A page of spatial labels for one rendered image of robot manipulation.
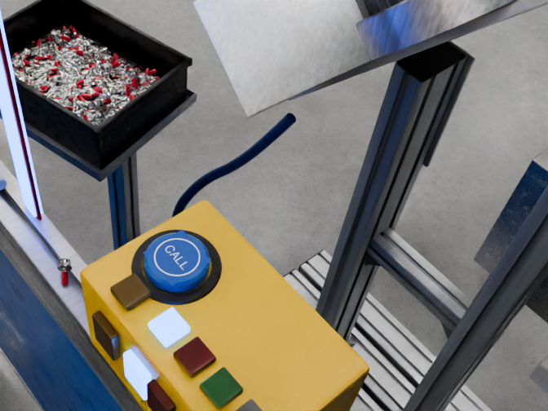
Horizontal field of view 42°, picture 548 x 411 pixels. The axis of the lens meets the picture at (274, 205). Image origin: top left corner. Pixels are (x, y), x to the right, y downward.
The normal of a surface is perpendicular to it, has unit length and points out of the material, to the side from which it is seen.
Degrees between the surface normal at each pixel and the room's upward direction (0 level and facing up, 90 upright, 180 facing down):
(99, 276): 0
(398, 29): 88
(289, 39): 55
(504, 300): 90
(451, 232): 0
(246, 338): 0
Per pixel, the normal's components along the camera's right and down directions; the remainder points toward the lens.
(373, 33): -0.84, 0.46
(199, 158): 0.12, -0.62
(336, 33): -0.11, 0.25
